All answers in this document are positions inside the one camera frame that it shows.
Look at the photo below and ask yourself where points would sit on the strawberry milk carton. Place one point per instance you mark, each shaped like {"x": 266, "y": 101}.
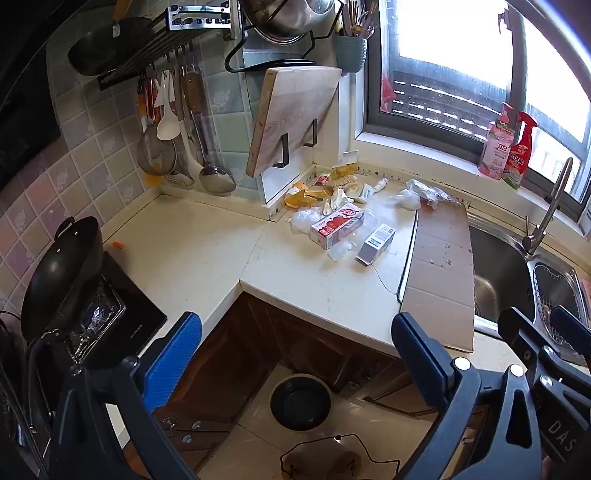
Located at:
{"x": 336, "y": 226}

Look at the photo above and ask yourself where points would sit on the wooden cutting board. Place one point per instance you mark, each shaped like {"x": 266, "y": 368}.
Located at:
{"x": 292, "y": 106}

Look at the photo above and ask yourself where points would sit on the white slotted spatula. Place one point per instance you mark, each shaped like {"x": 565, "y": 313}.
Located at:
{"x": 180, "y": 175}

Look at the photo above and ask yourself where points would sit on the pink candy wrapper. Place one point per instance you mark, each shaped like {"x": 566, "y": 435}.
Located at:
{"x": 322, "y": 179}

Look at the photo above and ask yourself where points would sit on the steel sink drain basket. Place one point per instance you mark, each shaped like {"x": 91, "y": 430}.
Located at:
{"x": 554, "y": 289}

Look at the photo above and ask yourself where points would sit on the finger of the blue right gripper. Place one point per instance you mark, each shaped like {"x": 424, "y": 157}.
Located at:
{"x": 573, "y": 331}
{"x": 525, "y": 339}

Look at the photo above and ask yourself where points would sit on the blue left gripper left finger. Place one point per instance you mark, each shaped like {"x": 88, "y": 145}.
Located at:
{"x": 166, "y": 359}

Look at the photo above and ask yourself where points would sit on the white rice spoon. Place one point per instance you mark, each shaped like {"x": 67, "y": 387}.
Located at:
{"x": 168, "y": 127}

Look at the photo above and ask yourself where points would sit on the stainless steel sink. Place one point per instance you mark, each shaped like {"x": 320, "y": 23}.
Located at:
{"x": 503, "y": 278}

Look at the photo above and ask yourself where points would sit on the white plastic bag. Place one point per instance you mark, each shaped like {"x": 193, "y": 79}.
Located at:
{"x": 406, "y": 199}

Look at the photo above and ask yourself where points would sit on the clear plastic packaging tray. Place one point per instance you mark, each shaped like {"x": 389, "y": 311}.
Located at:
{"x": 433, "y": 196}

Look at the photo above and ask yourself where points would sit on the pink detergent refill pouch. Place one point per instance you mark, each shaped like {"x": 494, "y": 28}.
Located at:
{"x": 497, "y": 145}

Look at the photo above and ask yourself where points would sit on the clear plastic bottle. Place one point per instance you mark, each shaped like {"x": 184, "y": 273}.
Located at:
{"x": 353, "y": 241}

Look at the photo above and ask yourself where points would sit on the loofah sponge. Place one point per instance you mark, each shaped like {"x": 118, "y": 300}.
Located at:
{"x": 351, "y": 189}

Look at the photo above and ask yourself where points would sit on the white atomy box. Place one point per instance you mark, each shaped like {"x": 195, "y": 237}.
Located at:
{"x": 365, "y": 193}

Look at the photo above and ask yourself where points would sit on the black frying pan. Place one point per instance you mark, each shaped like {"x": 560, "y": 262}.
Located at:
{"x": 99, "y": 51}

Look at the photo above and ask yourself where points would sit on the black wall rack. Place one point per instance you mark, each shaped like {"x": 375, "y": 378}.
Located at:
{"x": 176, "y": 28}

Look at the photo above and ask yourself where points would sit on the steel ladle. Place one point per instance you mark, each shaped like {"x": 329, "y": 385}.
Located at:
{"x": 214, "y": 178}

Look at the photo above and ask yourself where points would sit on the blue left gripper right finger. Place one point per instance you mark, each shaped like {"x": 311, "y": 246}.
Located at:
{"x": 427, "y": 361}

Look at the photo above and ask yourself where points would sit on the small white yogurt bottle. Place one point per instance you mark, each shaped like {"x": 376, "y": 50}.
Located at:
{"x": 381, "y": 184}

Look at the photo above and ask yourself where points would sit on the white paper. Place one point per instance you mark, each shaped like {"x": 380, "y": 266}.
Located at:
{"x": 336, "y": 201}

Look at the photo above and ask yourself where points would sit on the white blue medicine box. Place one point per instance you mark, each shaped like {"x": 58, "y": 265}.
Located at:
{"x": 375, "y": 245}

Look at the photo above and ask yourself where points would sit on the chrome sink faucet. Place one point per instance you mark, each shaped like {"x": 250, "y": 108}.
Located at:
{"x": 531, "y": 241}

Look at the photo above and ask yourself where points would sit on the black wok pan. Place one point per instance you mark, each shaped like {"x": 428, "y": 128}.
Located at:
{"x": 64, "y": 277}

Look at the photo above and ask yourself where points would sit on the teal utensil holder cup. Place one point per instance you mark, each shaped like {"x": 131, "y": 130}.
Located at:
{"x": 350, "y": 53}

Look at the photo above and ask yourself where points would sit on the clear plastic wrap ball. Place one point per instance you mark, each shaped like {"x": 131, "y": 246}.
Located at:
{"x": 303, "y": 219}

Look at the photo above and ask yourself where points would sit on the round trash bin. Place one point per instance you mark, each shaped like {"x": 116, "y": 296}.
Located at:
{"x": 301, "y": 403}

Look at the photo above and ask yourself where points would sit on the red spray bottle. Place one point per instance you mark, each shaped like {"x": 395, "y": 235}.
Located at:
{"x": 520, "y": 153}

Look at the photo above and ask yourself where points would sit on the steel bowl on rack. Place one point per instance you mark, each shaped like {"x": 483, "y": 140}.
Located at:
{"x": 286, "y": 18}

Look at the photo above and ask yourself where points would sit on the brown cardboard sheet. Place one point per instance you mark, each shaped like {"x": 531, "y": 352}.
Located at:
{"x": 440, "y": 289}

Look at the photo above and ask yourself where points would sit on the orange yellow snack bag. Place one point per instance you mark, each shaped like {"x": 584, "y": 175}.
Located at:
{"x": 300, "y": 196}

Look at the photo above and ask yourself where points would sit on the black induction cooktop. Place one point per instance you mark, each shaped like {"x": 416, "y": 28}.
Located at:
{"x": 117, "y": 322}

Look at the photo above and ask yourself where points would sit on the steel mesh strainer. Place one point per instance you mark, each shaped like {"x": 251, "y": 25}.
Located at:
{"x": 155, "y": 157}

